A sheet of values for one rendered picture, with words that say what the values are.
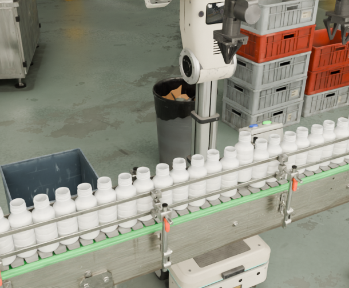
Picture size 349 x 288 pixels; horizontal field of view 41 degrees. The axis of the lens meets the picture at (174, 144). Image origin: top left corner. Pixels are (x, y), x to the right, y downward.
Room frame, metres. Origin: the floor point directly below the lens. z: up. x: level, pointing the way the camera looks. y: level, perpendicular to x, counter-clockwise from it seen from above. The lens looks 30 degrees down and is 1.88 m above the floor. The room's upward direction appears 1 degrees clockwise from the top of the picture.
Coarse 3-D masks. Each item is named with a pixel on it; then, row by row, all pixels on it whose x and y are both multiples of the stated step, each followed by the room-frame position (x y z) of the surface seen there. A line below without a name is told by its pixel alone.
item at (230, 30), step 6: (228, 18) 1.40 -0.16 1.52; (228, 24) 1.40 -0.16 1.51; (234, 24) 1.40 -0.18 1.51; (240, 24) 1.41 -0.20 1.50; (216, 30) 1.45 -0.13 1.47; (222, 30) 1.42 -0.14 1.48; (228, 30) 1.40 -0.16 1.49; (234, 30) 1.40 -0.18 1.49; (222, 36) 1.41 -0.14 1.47; (228, 36) 1.39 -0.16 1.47; (234, 36) 1.39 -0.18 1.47; (240, 36) 1.40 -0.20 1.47; (246, 36) 1.40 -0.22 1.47; (234, 42) 1.37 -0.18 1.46
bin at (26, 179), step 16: (32, 160) 1.51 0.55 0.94; (48, 160) 1.53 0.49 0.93; (64, 160) 1.56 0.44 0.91; (80, 160) 1.59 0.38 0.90; (16, 176) 1.48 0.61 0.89; (32, 176) 1.50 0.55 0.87; (48, 176) 1.53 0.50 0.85; (64, 176) 1.56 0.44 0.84; (80, 176) 1.59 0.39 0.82; (96, 176) 1.40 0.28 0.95; (16, 192) 1.47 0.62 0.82; (32, 192) 1.50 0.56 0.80; (48, 192) 1.53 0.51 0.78
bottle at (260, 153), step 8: (256, 144) 1.28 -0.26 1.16; (264, 144) 1.27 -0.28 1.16; (256, 152) 1.27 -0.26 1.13; (264, 152) 1.27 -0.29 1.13; (256, 160) 1.26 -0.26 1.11; (256, 168) 1.26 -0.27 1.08; (264, 168) 1.26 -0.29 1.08; (256, 176) 1.26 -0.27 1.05; (264, 176) 1.26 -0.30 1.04; (256, 184) 1.25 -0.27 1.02; (264, 184) 1.27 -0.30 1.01
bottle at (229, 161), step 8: (224, 152) 1.23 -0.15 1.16; (232, 152) 1.21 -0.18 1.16; (224, 160) 1.22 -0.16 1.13; (232, 160) 1.21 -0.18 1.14; (224, 168) 1.21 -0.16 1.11; (232, 168) 1.20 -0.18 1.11; (224, 176) 1.20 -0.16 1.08; (232, 176) 1.20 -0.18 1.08; (224, 184) 1.20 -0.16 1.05; (232, 184) 1.20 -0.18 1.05; (232, 192) 1.20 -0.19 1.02
